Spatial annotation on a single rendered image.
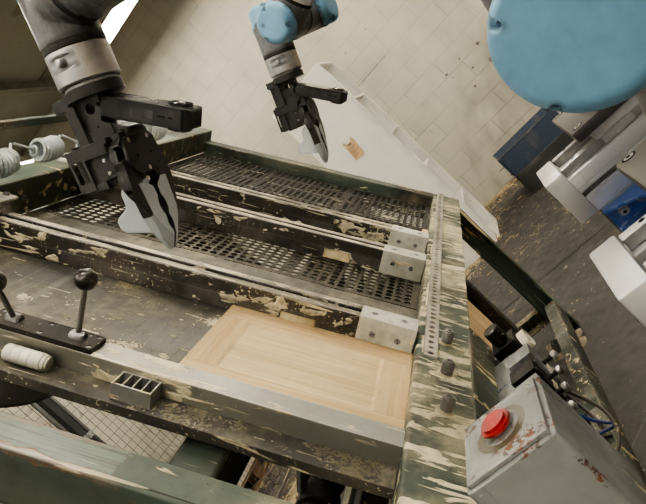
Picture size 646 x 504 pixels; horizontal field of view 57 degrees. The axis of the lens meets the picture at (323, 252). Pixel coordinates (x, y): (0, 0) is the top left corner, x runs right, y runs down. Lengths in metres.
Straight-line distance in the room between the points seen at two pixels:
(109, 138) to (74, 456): 0.40
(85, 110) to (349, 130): 4.22
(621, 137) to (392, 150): 3.89
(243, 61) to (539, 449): 6.14
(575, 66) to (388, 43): 5.83
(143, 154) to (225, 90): 5.94
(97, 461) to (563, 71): 0.68
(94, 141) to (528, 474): 0.61
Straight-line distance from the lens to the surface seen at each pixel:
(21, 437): 0.88
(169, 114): 0.71
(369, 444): 0.97
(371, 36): 6.27
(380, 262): 1.73
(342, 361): 1.19
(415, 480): 0.90
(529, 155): 5.25
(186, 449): 1.00
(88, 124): 0.77
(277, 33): 1.18
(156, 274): 1.38
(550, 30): 0.43
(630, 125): 1.07
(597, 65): 0.43
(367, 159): 4.92
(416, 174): 4.90
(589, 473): 0.68
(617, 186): 1.09
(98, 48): 0.75
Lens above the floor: 1.25
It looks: 3 degrees down
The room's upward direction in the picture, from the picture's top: 47 degrees counter-clockwise
